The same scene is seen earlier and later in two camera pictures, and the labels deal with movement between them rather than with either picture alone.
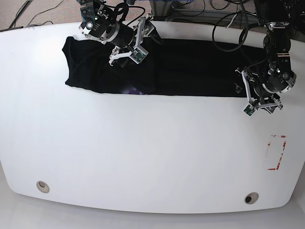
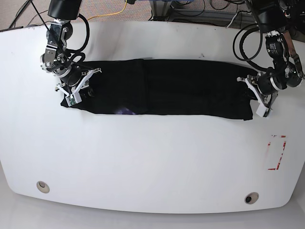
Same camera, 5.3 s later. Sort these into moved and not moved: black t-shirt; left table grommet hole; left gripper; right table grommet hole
Moved: black t-shirt; left gripper
Not moved: right table grommet hole; left table grommet hole
